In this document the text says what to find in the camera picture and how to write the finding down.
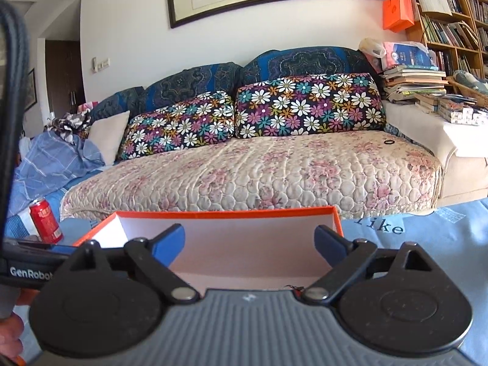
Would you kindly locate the person's left hand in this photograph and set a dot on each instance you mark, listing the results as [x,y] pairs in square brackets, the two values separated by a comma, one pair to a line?
[9,339]

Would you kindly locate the white plastic bag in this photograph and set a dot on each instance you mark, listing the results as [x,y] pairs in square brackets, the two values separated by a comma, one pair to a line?
[371,51]

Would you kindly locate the dark wooden door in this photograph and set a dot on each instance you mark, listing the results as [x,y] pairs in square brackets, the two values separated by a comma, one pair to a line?
[61,76]

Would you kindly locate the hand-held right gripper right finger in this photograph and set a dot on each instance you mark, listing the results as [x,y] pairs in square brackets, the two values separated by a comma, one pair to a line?
[329,246]

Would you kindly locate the white pillow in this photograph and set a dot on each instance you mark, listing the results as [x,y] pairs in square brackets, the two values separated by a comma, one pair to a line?
[108,137]

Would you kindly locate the wooden bookshelf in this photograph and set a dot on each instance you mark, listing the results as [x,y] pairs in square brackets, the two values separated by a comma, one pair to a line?
[469,51]

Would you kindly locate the blue tissue packet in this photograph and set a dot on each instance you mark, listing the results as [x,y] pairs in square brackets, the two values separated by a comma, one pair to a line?
[411,55]

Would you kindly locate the orange tote bag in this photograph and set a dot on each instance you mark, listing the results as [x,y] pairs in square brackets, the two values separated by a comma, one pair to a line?
[398,11]

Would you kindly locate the orange cardboard box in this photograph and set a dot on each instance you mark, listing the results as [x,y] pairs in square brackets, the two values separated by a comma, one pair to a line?
[236,244]

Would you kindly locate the floral quilted sofa cover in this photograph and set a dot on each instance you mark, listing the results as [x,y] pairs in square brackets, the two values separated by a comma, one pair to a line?
[247,175]

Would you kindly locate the blue star-print tablecloth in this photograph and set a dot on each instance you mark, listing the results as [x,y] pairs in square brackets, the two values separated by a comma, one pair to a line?
[419,255]

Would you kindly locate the red drink can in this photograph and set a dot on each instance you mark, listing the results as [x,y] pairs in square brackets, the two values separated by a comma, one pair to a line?
[45,221]

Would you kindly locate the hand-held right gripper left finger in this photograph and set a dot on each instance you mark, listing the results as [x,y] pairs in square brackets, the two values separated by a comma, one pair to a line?
[167,244]

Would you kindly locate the stack of books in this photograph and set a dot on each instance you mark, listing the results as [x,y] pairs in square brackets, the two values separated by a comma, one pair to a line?
[411,84]

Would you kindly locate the blue striped blanket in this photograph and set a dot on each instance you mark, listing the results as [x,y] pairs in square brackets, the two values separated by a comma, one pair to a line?
[45,164]

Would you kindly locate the blue patterned back cushion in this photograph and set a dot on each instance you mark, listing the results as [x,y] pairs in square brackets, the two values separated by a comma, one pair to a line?
[114,103]
[190,80]
[305,61]

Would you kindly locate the daisy print cushion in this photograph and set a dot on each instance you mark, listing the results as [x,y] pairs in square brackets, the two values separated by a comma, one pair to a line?
[179,125]
[308,106]

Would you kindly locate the wall light switch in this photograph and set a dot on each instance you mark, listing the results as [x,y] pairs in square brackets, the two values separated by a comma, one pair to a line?
[101,64]

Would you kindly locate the small framed wall picture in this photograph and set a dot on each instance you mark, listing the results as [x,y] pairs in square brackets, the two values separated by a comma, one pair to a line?
[30,89]

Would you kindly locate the white cloth sofa armrest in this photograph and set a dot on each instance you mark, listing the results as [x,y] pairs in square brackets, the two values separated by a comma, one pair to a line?
[419,141]

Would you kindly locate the black white patterned cloth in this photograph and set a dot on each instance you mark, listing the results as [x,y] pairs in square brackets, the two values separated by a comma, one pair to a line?
[68,125]

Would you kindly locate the stack of small printed boxes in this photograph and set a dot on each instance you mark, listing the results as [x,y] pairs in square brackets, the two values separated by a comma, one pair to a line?
[463,112]

